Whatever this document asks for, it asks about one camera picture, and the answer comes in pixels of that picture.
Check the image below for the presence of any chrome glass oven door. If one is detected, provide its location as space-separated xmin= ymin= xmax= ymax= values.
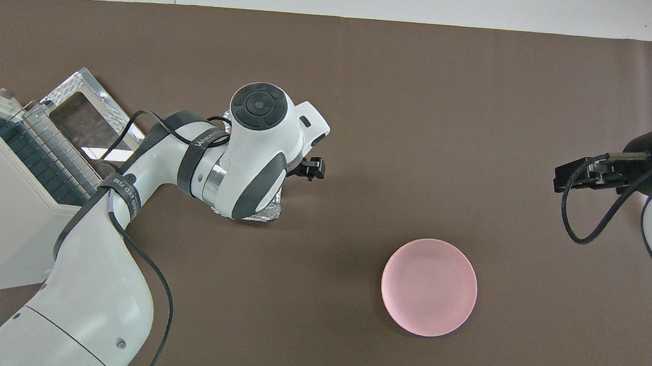
xmin=34 ymin=64 xmax=165 ymax=179

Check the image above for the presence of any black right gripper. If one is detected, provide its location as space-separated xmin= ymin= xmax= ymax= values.
xmin=552 ymin=124 xmax=652 ymax=200

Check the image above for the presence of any brown paper table mat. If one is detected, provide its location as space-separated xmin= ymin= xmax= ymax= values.
xmin=0 ymin=0 xmax=652 ymax=366

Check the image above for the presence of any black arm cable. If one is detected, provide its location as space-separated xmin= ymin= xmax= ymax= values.
xmin=85 ymin=107 xmax=235 ymax=366
xmin=558 ymin=147 xmax=652 ymax=250

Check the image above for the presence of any pink round plate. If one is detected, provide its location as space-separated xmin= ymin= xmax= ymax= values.
xmin=378 ymin=236 xmax=481 ymax=340

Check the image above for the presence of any aluminium foil baking tray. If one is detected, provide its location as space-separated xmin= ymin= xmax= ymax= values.
xmin=211 ymin=108 xmax=290 ymax=225

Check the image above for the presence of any metal wire oven rack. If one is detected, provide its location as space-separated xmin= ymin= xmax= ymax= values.
xmin=0 ymin=104 xmax=109 ymax=209

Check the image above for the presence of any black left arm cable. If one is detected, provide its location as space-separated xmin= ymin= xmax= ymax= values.
xmin=85 ymin=107 xmax=235 ymax=366

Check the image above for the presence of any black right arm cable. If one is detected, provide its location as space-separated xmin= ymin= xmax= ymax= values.
xmin=558 ymin=147 xmax=652 ymax=250

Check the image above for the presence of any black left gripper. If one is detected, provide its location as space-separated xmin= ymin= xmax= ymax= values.
xmin=287 ymin=155 xmax=327 ymax=183

